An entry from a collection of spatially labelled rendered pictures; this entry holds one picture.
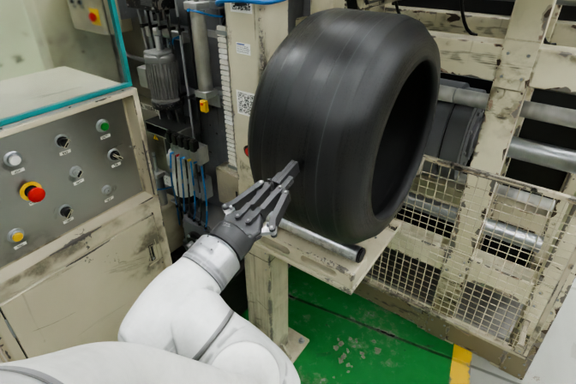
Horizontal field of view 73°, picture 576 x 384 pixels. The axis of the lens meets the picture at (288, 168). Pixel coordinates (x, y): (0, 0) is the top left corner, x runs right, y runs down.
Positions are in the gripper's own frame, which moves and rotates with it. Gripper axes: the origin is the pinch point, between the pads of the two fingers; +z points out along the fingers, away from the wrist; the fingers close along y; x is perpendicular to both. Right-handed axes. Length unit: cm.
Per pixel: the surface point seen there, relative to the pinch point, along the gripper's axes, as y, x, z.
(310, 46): 5.9, -16.7, 22.5
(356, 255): -9.5, 34.4, 9.7
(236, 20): 34.8, -15.8, 31.2
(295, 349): 22, 126, 5
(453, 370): -40, 136, 35
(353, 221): -11.5, 14.8, 5.9
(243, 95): 34.0, 4.3, 25.6
